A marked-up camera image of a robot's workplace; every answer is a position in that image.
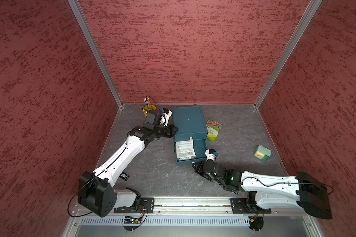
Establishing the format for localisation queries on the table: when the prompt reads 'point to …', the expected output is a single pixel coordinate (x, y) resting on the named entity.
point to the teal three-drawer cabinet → (190, 122)
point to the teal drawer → (200, 146)
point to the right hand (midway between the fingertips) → (191, 169)
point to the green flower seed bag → (213, 129)
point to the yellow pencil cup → (154, 108)
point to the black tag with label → (124, 176)
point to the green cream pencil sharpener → (262, 153)
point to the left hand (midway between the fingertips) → (175, 133)
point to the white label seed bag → (185, 149)
